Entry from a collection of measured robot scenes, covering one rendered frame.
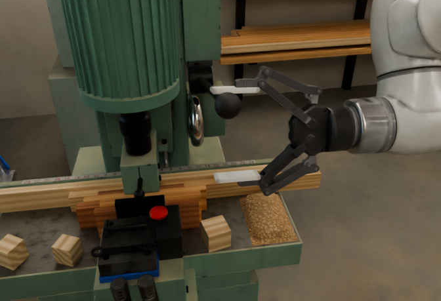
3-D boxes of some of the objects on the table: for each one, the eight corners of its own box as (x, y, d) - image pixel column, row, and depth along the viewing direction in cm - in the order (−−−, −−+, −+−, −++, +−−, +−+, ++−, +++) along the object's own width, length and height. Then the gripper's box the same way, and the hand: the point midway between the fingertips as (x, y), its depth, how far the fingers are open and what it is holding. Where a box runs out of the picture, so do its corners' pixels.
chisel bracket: (125, 201, 77) (119, 166, 73) (128, 160, 89) (123, 129, 84) (162, 197, 78) (159, 163, 74) (161, 158, 90) (157, 126, 85)
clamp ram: (118, 264, 69) (111, 227, 65) (121, 234, 76) (114, 199, 71) (169, 258, 70) (165, 222, 66) (167, 229, 77) (164, 193, 72)
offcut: (-2, 264, 70) (-9, 247, 68) (14, 250, 73) (8, 233, 71) (13, 271, 69) (6, 254, 66) (29, 256, 72) (23, 239, 69)
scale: (21, 183, 81) (21, 183, 81) (23, 180, 82) (23, 180, 82) (255, 162, 87) (255, 162, 87) (254, 159, 88) (254, 159, 88)
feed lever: (187, 88, 94) (211, 143, 49) (186, 62, 92) (208, 95, 47) (208, 86, 94) (250, 140, 50) (207, 61, 93) (249, 92, 48)
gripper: (333, 190, 69) (212, 201, 66) (339, 46, 62) (206, 51, 59) (353, 208, 61) (219, 221, 59) (363, 47, 55) (212, 53, 52)
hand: (220, 136), depth 59 cm, fingers open, 13 cm apart
